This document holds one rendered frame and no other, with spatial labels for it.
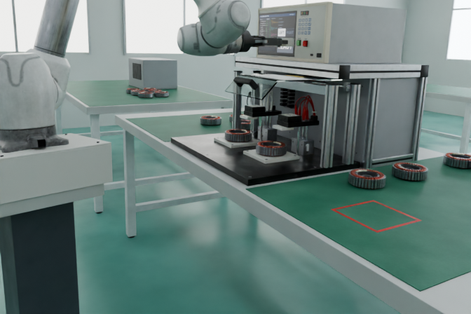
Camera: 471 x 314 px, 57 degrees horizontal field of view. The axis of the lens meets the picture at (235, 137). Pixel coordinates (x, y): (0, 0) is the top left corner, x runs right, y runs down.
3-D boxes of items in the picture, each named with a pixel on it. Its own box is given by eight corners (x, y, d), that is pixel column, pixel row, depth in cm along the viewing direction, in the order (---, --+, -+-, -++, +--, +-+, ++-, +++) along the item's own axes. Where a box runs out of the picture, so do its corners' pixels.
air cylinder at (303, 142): (303, 155, 161) (303, 141, 160) (290, 151, 168) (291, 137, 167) (313, 153, 164) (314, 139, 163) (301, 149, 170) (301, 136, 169)
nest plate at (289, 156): (265, 163, 149) (265, 160, 148) (242, 153, 161) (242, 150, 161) (299, 159, 156) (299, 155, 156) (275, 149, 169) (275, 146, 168)
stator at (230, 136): (233, 144, 171) (233, 134, 171) (219, 138, 181) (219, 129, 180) (256, 141, 177) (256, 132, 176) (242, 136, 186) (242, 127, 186)
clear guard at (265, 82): (261, 100, 133) (262, 80, 131) (224, 91, 153) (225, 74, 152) (340, 96, 148) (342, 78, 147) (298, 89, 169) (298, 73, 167)
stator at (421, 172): (419, 172, 151) (420, 162, 150) (432, 182, 140) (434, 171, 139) (387, 171, 151) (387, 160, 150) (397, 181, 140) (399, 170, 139)
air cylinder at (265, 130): (266, 141, 182) (267, 129, 181) (257, 138, 188) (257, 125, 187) (276, 141, 184) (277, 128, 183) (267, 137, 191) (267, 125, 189)
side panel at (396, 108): (366, 169, 153) (374, 78, 147) (359, 167, 156) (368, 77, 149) (417, 160, 167) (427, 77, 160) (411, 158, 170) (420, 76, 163)
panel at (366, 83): (362, 162, 153) (369, 78, 147) (261, 129, 209) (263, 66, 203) (364, 162, 154) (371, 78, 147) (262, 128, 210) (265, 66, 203)
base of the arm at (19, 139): (6, 155, 115) (4, 134, 114) (-11, 146, 132) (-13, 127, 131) (75, 145, 126) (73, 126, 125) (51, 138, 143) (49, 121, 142)
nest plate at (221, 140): (230, 148, 169) (230, 145, 169) (214, 140, 182) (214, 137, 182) (263, 144, 177) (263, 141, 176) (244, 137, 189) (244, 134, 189)
